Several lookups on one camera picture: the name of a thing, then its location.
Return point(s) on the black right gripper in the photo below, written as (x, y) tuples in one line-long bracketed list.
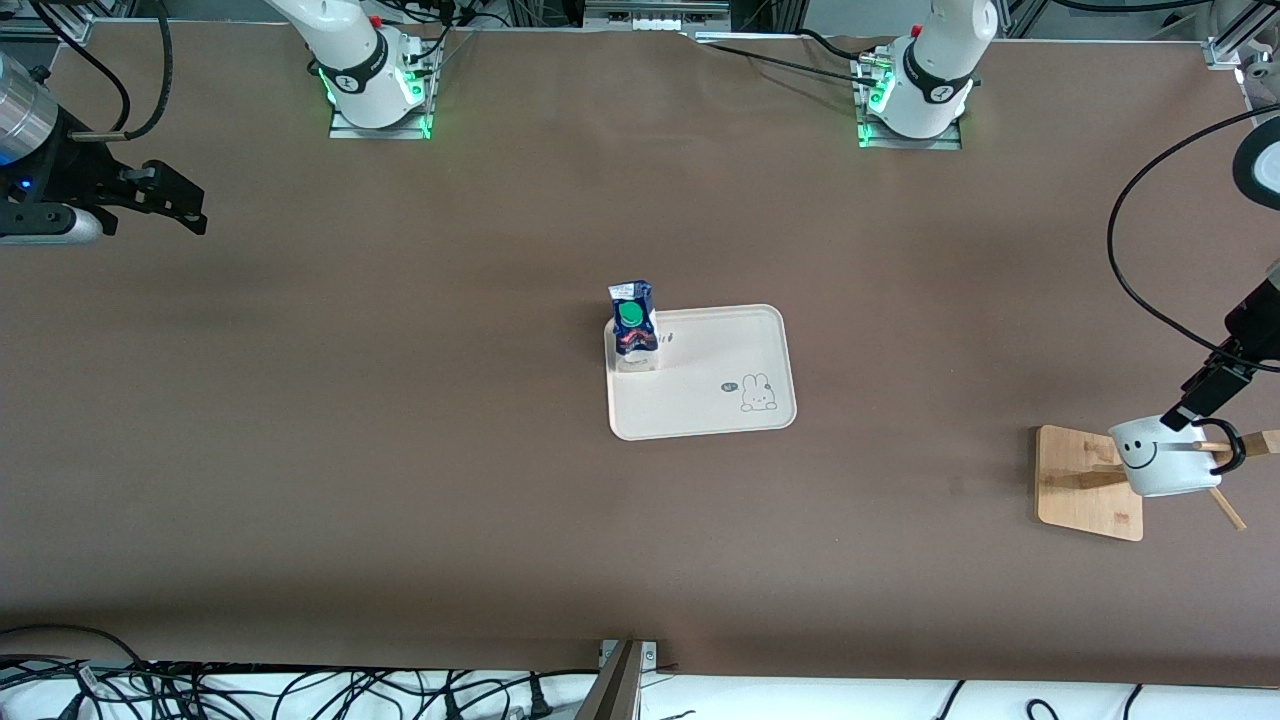
[(68, 165)]

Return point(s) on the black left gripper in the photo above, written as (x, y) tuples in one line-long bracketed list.
[(1256, 322)]

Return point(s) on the blue milk carton green cap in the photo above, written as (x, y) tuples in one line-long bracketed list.
[(633, 335)]

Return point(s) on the cream rabbit print tray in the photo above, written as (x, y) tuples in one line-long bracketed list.
[(700, 400)]

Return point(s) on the wooden mug stand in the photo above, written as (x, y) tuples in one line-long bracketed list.
[(1075, 500)]

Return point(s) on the brown table cover sheet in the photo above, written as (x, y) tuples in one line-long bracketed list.
[(500, 550)]

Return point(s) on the grey power strip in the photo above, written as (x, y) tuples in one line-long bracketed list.
[(655, 18)]

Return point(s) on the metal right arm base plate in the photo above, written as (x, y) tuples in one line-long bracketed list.
[(380, 132)]

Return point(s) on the aluminium frame rail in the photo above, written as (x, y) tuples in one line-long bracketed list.
[(80, 12)]

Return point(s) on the aluminium frame corner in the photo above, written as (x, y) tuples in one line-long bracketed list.
[(1235, 45)]

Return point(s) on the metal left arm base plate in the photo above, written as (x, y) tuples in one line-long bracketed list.
[(910, 143)]

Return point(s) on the aluminium profile with bracket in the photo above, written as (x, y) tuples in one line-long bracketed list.
[(615, 690)]

